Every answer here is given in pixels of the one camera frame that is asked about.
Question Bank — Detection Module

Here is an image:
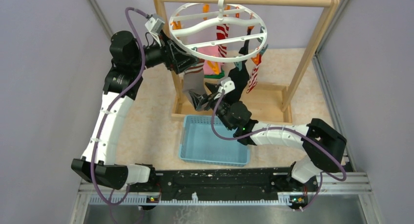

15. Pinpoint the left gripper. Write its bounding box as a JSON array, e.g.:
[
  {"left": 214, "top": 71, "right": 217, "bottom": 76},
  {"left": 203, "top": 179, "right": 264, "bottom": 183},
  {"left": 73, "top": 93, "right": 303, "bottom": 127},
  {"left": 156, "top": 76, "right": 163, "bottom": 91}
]
[{"left": 131, "top": 29, "right": 199, "bottom": 74}]

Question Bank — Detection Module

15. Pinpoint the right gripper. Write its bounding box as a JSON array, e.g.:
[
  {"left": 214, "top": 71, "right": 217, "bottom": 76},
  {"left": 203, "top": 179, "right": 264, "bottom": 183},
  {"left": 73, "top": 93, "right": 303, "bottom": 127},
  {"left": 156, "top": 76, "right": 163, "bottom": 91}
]
[{"left": 189, "top": 82, "right": 233, "bottom": 131}]

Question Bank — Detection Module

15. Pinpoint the grey striped cuff sock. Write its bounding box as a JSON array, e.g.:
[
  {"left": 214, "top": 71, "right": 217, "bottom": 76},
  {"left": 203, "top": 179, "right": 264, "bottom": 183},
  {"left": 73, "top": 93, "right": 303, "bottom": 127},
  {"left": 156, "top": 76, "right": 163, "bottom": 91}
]
[{"left": 183, "top": 64, "right": 206, "bottom": 104}]

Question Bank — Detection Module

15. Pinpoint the black sock front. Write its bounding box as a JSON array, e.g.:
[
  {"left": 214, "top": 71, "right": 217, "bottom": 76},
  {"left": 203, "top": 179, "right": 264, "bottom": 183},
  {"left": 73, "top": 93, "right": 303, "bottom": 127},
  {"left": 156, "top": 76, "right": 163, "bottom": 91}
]
[{"left": 225, "top": 61, "right": 249, "bottom": 104}]

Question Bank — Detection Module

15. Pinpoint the black sock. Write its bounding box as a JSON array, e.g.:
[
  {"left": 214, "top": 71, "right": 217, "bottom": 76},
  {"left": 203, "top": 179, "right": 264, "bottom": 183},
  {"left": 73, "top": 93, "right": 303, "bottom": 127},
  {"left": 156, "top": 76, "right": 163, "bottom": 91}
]
[
  {"left": 239, "top": 26, "right": 253, "bottom": 55},
  {"left": 225, "top": 61, "right": 249, "bottom": 104}
]

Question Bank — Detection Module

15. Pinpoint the white round clip hanger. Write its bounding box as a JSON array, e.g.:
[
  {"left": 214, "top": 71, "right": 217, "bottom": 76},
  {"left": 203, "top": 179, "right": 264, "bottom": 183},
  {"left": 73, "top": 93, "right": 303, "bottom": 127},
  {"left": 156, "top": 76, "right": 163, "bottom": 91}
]
[{"left": 168, "top": 0, "right": 268, "bottom": 63}]

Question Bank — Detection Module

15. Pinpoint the red white striped sock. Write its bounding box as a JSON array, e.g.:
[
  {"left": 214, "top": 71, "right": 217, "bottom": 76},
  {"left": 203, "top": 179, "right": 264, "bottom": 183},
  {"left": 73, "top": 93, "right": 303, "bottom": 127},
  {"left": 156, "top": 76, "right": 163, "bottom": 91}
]
[
  {"left": 246, "top": 54, "right": 262, "bottom": 94},
  {"left": 216, "top": 24, "right": 229, "bottom": 58}
]

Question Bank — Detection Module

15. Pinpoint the light blue plastic basket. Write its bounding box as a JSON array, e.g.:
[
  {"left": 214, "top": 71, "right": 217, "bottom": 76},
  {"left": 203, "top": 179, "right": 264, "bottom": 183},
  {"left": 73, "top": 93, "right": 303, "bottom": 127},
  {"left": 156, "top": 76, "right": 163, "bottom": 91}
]
[{"left": 178, "top": 115, "right": 250, "bottom": 167}]

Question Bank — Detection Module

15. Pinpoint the black sock back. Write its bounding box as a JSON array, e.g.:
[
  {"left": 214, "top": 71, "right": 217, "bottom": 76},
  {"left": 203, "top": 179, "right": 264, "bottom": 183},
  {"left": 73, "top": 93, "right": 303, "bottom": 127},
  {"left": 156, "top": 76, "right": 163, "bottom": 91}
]
[{"left": 239, "top": 26, "right": 253, "bottom": 55}]

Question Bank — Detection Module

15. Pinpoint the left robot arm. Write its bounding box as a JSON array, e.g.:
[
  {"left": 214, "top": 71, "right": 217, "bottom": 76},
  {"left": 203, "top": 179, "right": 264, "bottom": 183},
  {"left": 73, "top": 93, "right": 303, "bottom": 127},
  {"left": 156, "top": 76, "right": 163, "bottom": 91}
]
[{"left": 71, "top": 31, "right": 198, "bottom": 192}]

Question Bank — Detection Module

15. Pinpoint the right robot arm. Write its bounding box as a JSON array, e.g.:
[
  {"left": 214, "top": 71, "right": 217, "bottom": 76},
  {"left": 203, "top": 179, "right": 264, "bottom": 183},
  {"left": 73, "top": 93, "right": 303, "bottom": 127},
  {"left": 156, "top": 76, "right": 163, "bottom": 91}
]
[{"left": 189, "top": 81, "right": 347, "bottom": 191}]

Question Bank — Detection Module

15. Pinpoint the wooden hanger rack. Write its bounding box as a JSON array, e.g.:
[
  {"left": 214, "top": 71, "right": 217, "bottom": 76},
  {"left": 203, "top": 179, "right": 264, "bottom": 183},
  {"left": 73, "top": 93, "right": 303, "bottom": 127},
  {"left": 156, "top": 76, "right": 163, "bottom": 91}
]
[{"left": 153, "top": 0, "right": 341, "bottom": 124}]

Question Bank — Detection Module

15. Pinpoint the orange clothespin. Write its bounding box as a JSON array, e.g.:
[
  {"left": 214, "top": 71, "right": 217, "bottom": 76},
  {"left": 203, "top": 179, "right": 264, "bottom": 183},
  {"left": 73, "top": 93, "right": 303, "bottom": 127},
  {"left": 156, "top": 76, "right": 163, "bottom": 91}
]
[{"left": 205, "top": 61, "right": 221, "bottom": 75}]

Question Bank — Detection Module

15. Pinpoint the pink folded cloth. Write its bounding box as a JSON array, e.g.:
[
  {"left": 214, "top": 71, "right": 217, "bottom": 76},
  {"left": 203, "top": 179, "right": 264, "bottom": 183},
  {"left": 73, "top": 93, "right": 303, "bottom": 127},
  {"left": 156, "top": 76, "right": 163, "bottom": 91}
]
[{"left": 197, "top": 47, "right": 224, "bottom": 77}]

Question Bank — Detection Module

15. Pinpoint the teal clothespin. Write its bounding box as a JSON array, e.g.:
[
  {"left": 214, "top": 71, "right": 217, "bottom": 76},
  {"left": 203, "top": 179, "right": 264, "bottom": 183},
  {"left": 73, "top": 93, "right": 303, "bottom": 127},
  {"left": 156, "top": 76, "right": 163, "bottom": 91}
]
[{"left": 233, "top": 61, "right": 244, "bottom": 71}]

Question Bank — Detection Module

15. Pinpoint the red white striped sock back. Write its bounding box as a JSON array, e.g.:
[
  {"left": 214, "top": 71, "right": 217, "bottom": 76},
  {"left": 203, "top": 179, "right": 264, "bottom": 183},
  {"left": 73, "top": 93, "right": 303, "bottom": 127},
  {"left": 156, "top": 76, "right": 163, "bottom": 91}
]
[{"left": 216, "top": 24, "right": 229, "bottom": 58}]

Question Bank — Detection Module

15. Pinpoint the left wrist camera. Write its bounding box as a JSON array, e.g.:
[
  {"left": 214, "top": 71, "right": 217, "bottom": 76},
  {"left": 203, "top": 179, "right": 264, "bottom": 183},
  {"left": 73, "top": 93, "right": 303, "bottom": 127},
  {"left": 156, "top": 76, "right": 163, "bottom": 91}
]
[{"left": 145, "top": 14, "right": 165, "bottom": 34}]

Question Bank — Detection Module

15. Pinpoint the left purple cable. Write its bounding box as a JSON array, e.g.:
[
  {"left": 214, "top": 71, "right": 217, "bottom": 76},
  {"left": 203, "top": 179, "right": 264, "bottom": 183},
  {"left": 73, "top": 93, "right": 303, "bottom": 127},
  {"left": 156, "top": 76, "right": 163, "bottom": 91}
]
[{"left": 90, "top": 7, "right": 153, "bottom": 224}]

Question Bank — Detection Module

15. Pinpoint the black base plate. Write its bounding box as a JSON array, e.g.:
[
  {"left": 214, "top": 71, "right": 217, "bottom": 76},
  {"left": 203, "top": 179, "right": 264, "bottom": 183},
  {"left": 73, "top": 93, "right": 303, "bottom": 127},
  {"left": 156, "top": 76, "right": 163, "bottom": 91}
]
[{"left": 130, "top": 167, "right": 317, "bottom": 201}]

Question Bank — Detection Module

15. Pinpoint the aluminium rail frame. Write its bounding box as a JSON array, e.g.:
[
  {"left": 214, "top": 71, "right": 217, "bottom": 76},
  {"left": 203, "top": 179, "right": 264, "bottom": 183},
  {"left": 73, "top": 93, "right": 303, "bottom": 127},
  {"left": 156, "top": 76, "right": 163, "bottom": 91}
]
[{"left": 71, "top": 168, "right": 383, "bottom": 224}]

